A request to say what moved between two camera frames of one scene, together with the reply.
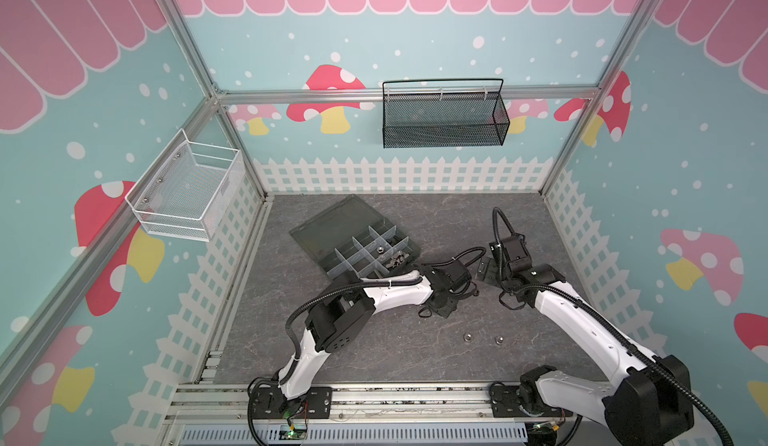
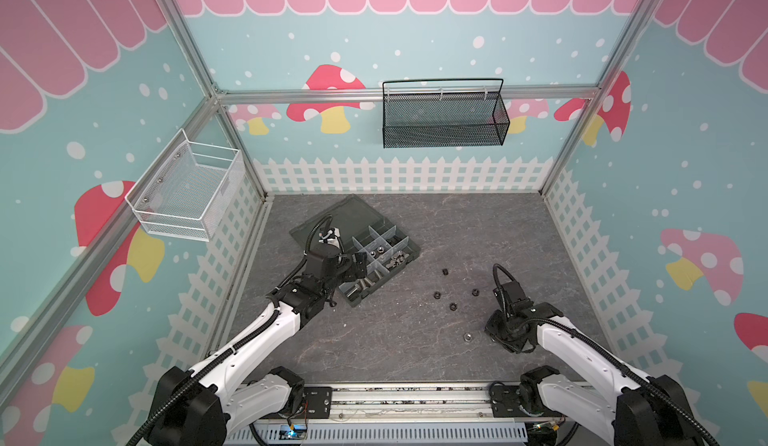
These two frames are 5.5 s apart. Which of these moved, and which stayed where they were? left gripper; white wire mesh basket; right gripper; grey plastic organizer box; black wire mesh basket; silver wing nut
Moved: right gripper; left gripper
Stayed: silver wing nut; black wire mesh basket; white wire mesh basket; grey plastic organizer box
